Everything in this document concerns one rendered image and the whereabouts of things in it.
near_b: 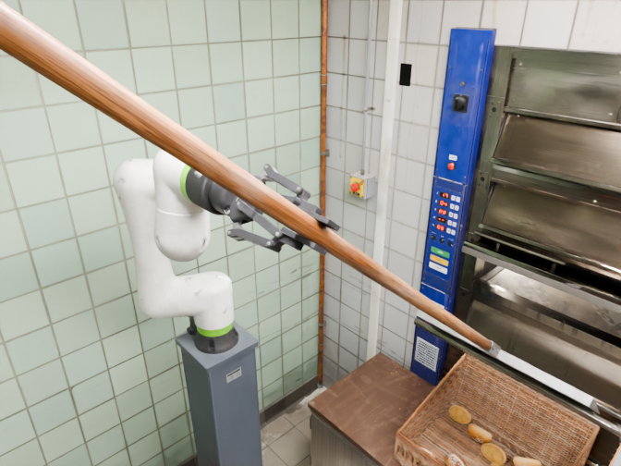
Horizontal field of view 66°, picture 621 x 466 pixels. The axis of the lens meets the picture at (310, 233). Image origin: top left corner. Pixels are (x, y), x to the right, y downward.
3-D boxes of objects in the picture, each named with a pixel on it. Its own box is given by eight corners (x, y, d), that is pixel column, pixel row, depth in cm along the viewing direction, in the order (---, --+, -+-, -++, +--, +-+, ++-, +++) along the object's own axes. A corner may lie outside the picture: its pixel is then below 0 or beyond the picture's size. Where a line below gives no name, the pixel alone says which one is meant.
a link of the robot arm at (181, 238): (172, 165, 119) (217, 168, 121) (172, 208, 123) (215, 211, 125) (148, 214, 86) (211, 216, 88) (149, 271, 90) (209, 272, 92)
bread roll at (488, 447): (501, 469, 184) (504, 468, 189) (508, 452, 185) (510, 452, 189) (477, 454, 190) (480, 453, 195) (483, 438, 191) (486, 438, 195)
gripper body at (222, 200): (253, 178, 83) (288, 192, 77) (229, 220, 83) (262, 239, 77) (224, 158, 78) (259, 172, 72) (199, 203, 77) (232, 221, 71)
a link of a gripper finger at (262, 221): (239, 197, 75) (234, 204, 75) (279, 230, 68) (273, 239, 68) (255, 207, 78) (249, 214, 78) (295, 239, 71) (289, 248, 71)
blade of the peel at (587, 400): (589, 407, 125) (593, 397, 125) (415, 314, 160) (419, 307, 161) (600, 415, 152) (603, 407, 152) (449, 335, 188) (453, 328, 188)
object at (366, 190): (358, 190, 231) (359, 170, 227) (374, 196, 224) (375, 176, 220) (347, 194, 227) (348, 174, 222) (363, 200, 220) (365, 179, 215)
